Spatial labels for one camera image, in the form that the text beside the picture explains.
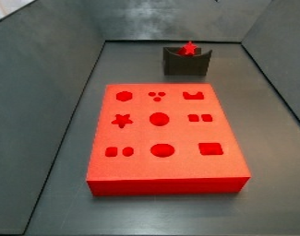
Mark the red star-shaped peg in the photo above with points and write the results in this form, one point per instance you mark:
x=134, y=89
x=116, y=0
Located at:
x=188, y=49

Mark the red shape-sorting board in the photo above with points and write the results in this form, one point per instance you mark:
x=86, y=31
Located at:
x=164, y=143

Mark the dark grey cradle fixture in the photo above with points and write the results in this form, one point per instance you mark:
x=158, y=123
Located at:
x=180, y=65

